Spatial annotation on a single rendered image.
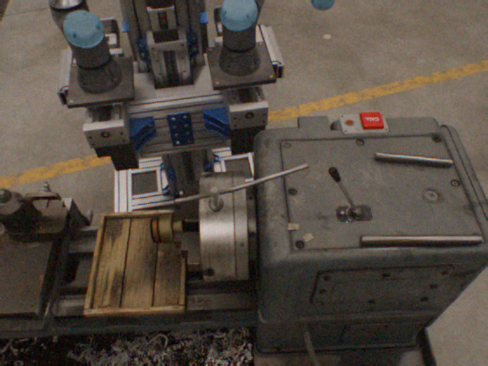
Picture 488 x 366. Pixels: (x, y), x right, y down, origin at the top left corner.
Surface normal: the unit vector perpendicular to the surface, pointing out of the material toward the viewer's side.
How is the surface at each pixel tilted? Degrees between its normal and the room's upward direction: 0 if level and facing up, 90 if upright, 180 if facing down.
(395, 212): 0
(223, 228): 34
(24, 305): 0
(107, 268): 0
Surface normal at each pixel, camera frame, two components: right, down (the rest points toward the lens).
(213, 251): 0.03, 0.33
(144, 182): -0.01, -0.60
